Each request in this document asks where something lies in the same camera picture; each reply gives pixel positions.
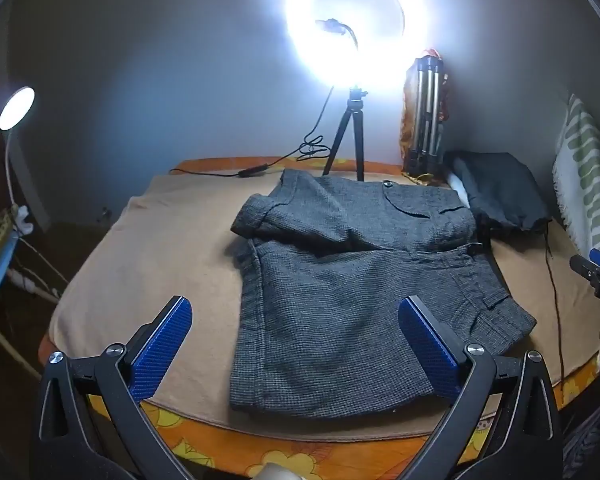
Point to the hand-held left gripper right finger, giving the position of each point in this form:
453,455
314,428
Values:
427,345

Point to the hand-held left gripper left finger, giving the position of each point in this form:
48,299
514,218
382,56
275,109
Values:
162,345

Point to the grey woven pants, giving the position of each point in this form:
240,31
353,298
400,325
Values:
330,310

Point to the green striped towel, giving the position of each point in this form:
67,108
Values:
587,170

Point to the beige blanket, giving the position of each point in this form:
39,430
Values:
155,240

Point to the dark folded cloth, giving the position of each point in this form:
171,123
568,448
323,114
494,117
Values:
505,190

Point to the blue chair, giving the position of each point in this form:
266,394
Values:
0,270

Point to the silver folded tripod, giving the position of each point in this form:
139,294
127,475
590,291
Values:
427,110

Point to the black tripod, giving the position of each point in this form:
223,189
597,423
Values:
354,110

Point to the white desk lamp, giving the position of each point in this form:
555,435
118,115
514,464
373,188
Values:
17,107

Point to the black phone holder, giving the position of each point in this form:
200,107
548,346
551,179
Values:
332,26

